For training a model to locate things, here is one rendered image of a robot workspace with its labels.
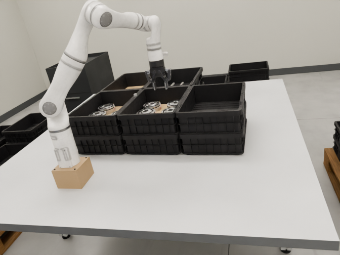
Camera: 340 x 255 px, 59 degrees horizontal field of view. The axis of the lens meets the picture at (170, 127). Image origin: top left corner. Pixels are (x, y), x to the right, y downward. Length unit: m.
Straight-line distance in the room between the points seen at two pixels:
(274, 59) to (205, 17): 1.22
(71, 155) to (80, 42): 0.49
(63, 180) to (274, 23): 3.96
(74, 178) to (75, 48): 0.56
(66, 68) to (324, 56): 4.21
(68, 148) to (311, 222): 0.99
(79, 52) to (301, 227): 1.01
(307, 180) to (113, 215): 0.76
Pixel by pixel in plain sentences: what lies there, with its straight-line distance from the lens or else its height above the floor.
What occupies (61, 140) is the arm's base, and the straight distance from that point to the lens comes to 1.37.
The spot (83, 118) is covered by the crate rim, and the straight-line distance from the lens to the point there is 1.58.
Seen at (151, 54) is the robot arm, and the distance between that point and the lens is 1.49.
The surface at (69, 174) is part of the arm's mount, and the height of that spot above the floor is 0.78.
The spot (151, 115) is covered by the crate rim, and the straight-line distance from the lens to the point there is 1.41.
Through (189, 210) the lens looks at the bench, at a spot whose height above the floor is 0.70.
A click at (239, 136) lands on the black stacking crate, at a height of 0.80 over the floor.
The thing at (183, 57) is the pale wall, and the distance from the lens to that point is 4.94.
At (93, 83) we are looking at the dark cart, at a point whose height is 0.67.
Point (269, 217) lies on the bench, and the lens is 1.11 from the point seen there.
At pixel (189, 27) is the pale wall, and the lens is 4.84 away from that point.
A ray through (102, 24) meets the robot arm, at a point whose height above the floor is 1.36.
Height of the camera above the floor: 1.44
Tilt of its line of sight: 25 degrees down
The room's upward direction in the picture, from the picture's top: 10 degrees counter-clockwise
